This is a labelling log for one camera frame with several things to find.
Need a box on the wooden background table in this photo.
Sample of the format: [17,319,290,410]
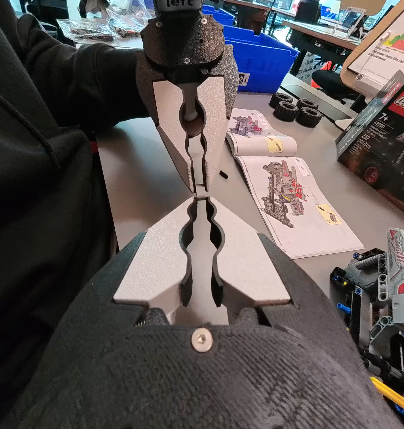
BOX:
[282,18,362,51]

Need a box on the person's left forearm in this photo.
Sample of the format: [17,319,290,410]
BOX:
[24,17,157,135]

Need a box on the clear plastic parts bag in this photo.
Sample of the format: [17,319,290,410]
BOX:
[106,0,156,37]
[56,18,120,42]

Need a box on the open instruction booklet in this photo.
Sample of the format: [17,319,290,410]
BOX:
[225,108,365,260]

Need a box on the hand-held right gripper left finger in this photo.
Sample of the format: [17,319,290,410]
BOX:
[113,196,198,324]

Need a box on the black toy set box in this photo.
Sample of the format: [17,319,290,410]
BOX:
[335,70,404,222]

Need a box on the person in black hoodie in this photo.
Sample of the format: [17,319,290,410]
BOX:
[0,0,122,429]

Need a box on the blue storage bin with tag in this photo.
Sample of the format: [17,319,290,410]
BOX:
[202,4,300,94]

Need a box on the grey desk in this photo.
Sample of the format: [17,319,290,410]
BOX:
[95,72,404,336]

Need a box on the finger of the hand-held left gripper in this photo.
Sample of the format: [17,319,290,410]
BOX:
[153,80,196,194]
[196,75,231,191]

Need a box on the toy brick truck model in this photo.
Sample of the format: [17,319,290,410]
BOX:
[329,228,404,429]

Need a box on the black office chair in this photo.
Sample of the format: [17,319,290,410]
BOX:
[311,69,357,101]

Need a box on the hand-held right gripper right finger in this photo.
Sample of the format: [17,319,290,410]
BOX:
[205,196,292,325]

